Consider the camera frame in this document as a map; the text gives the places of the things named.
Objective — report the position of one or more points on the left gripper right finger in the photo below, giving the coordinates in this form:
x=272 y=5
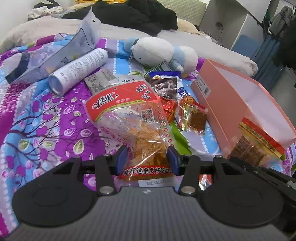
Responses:
x=225 y=191

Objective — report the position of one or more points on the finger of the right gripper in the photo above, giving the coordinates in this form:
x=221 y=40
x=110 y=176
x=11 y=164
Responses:
x=283 y=183

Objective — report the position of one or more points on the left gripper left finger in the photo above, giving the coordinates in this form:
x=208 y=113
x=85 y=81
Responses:
x=68 y=192

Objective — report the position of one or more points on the red foil snack packet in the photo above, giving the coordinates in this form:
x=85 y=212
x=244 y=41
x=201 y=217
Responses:
x=169 y=106

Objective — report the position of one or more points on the red clear shredded snack bag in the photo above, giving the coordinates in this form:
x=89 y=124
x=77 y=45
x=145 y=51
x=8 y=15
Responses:
x=132 y=114

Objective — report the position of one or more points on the blue white snack bag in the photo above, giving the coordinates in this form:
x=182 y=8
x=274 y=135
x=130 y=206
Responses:
x=167 y=84

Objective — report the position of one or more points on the white shrimp flavour snack bag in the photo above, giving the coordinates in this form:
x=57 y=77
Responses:
x=103 y=79

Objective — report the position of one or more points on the green clear snack bag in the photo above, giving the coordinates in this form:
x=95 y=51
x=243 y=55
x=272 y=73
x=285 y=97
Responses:
x=161 y=67

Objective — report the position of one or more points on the red yellow snack bag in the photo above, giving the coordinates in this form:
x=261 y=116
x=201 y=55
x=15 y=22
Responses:
x=254 y=146

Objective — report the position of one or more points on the pink cardboard box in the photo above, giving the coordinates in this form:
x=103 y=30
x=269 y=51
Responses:
x=235 y=100

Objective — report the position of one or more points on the colourful floral bedsheet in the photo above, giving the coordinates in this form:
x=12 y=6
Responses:
x=40 y=130

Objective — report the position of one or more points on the brown bars snack packet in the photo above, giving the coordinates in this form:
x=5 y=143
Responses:
x=190 y=115

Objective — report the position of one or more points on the white spray can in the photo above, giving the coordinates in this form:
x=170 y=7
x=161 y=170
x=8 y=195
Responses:
x=65 y=78

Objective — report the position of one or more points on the blue curtain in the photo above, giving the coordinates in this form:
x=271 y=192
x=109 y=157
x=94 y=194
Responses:
x=268 y=73

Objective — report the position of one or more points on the translucent plastic bag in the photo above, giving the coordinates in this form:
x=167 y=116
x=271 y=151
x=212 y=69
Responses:
x=34 y=65

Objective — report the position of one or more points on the blue chair back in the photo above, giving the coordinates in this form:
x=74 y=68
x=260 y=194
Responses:
x=246 y=46

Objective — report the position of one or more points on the hanging dark clothes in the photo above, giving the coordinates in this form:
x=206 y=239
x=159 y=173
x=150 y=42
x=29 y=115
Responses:
x=282 y=28

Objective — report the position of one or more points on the white blue plush toy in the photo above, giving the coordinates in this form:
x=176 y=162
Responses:
x=153 y=51

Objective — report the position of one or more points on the beige pillow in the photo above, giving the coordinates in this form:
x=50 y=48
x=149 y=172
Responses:
x=186 y=26

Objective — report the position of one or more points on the cream quilted headboard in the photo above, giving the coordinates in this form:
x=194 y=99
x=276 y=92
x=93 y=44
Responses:
x=189 y=10

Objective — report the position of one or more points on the white black clothes heap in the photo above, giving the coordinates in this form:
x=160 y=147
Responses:
x=49 y=8

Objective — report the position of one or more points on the black clothing pile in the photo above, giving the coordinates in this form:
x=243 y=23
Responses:
x=150 y=17

